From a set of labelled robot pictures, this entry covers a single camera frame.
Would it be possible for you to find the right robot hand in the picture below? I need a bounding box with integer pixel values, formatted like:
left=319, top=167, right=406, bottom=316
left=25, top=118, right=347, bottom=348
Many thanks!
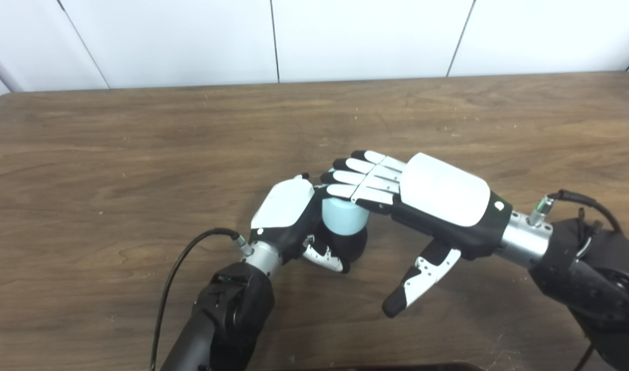
left=320, top=150, right=513, bottom=318

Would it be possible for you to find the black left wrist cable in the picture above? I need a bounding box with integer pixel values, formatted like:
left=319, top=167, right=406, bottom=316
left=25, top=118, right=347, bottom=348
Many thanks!
left=149, top=228, right=253, bottom=371

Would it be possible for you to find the light-blue hose piece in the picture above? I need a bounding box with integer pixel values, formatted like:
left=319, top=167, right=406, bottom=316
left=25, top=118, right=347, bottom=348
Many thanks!
left=322, top=169, right=370, bottom=236

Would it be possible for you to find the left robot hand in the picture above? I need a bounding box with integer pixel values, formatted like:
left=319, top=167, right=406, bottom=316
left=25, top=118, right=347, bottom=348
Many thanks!
left=248, top=174, right=351, bottom=274

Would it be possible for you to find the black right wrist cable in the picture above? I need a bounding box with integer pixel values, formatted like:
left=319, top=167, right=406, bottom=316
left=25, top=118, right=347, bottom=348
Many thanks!
left=530, top=189, right=624, bottom=371

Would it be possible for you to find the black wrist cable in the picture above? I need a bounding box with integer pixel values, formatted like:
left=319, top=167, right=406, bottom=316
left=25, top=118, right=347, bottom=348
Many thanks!
left=149, top=228, right=253, bottom=371
left=530, top=189, right=624, bottom=371

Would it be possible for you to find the black nozzle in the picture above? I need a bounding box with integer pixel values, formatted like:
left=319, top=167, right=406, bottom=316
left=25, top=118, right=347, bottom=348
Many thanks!
left=319, top=227, right=369, bottom=266

